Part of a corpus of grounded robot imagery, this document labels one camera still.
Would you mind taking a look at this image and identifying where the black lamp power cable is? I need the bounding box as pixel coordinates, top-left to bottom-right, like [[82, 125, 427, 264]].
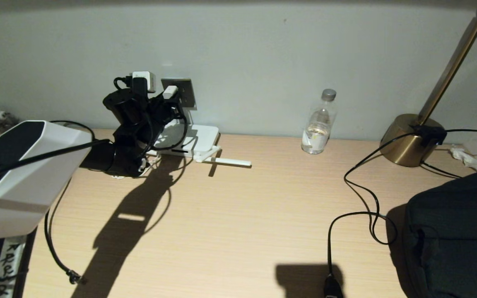
[[325, 124, 477, 298]]

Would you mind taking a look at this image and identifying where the white router with antennas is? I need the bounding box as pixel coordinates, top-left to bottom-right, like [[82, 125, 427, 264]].
[[147, 123, 252, 168]]

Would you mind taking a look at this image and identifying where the black ethernet cable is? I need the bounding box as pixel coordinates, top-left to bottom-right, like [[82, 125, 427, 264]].
[[44, 120, 96, 285]]

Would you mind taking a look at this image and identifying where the left braided black cable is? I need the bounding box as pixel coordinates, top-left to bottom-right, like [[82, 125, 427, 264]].
[[149, 108, 188, 151]]

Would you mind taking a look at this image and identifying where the grey wall socket plate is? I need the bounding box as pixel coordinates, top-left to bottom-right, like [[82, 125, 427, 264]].
[[161, 79, 198, 111]]

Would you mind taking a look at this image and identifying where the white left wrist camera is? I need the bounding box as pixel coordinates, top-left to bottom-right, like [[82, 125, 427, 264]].
[[132, 71, 157, 94]]

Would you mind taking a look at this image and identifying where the clear plastic water bottle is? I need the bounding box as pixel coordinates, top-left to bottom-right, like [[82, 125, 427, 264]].
[[301, 89, 337, 155]]

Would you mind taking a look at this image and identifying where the brass desk lamp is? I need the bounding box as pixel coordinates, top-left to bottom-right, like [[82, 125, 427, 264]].
[[378, 0, 477, 168]]

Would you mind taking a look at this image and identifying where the black fabric backpack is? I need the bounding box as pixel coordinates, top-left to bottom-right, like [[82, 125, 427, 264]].
[[400, 169, 477, 298]]

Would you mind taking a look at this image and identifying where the black left camera cable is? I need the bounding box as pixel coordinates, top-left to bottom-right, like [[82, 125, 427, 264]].
[[0, 76, 135, 183]]

